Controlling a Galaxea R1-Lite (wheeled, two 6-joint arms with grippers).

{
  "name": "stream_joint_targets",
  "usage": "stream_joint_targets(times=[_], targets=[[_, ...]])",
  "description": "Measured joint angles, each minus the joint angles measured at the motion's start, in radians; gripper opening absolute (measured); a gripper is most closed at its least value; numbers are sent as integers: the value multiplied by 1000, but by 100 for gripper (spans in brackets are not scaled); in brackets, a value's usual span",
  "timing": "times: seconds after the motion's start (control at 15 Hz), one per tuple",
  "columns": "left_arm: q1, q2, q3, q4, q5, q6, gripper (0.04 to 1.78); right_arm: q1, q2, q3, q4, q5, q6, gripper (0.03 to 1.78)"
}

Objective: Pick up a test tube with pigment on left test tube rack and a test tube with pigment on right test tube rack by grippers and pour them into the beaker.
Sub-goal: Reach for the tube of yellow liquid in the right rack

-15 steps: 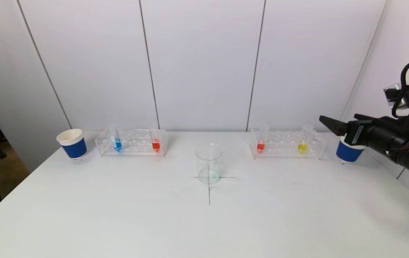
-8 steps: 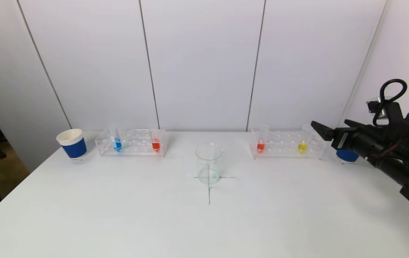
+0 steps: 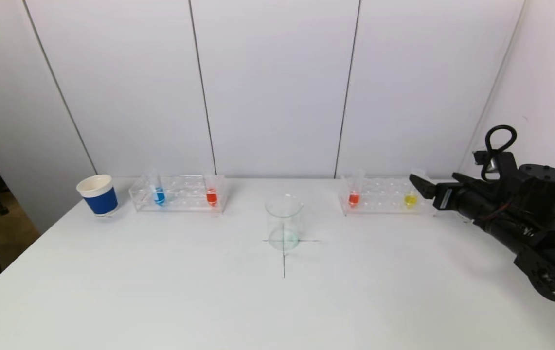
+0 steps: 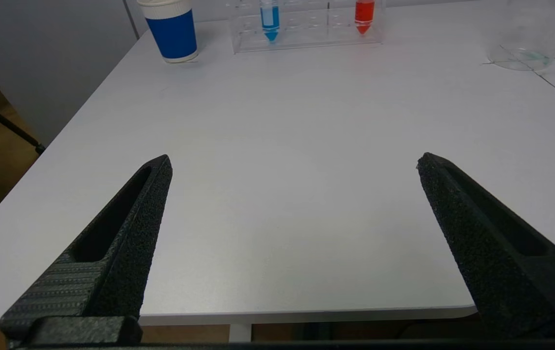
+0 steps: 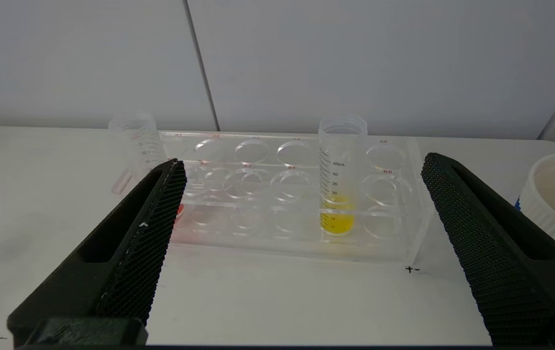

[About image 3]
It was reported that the test tube with yellow pigment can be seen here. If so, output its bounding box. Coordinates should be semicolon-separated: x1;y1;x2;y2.
404;168;427;210

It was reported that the clear glass beaker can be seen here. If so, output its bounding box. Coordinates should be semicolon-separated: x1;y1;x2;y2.
265;194;304;252

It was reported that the test tube with red pigment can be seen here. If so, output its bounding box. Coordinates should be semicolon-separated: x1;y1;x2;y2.
348;169;365;209
204;170;219;208

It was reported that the clear acrylic test tube rack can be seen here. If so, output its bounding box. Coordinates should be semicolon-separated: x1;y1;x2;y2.
129;175;228;214
339;176;439;217

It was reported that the test tube with blue pigment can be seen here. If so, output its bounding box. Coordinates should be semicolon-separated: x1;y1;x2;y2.
149;169;167;207

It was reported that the white paper cup blue sleeve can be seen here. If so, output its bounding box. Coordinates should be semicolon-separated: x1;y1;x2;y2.
76;175;119;217

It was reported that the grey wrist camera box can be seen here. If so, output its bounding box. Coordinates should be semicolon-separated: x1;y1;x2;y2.
473;151;519;183

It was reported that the black looped camera cable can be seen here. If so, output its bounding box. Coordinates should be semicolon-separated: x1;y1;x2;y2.
484;125;518;168

